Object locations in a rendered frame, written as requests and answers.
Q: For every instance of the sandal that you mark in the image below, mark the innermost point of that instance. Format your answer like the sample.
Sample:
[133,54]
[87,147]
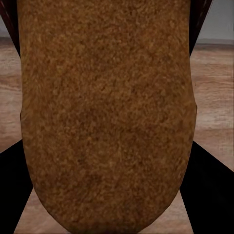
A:
[108,109]

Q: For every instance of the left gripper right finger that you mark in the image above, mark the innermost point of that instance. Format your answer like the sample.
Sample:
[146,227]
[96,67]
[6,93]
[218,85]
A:
[207,191]

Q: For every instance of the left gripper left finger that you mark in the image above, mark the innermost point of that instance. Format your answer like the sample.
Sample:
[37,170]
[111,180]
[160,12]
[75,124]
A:
[15,187]

